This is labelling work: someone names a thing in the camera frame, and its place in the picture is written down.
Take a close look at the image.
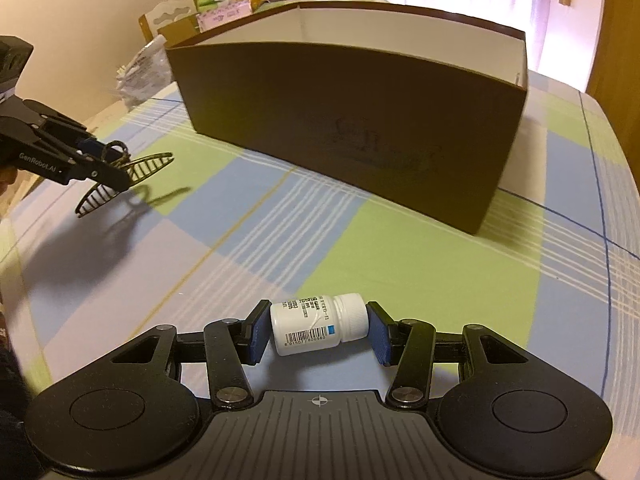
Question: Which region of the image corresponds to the white pill bottle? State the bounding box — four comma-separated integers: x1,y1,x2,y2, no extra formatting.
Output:
270,292,370,357

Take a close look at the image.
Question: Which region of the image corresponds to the clear plastic bag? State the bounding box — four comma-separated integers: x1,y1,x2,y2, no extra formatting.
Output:
116,35,173,111

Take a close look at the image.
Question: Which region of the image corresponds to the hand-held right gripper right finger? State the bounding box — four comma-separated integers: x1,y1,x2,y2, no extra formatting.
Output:
366,301,535,411

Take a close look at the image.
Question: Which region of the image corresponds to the plain brown cardboard box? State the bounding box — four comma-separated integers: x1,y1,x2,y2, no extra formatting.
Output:
157,15,202,47

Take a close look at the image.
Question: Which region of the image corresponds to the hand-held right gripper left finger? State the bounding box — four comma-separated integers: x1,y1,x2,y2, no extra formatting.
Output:
102,300,273,411

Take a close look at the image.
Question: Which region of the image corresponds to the wooden door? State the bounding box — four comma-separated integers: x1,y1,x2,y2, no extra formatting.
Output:
586,0,640,111

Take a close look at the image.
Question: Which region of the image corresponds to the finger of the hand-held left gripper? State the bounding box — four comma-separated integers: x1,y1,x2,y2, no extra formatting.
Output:
64,151,133,193
20,100,102,157

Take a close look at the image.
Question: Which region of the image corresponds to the leopard print hair clip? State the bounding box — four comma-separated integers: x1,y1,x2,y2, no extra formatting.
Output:
75,140,176,218

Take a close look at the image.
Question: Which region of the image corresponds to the brown cardboard box white inside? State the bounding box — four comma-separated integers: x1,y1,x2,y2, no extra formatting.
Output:
165,2,530,236

